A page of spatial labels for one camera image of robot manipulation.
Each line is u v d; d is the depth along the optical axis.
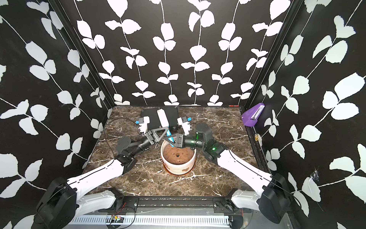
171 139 0.65
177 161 0.78
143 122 0.65
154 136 0.63
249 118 1.07
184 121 0.64
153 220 0.70
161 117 0.68
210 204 0.75
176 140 0.60
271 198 0.39
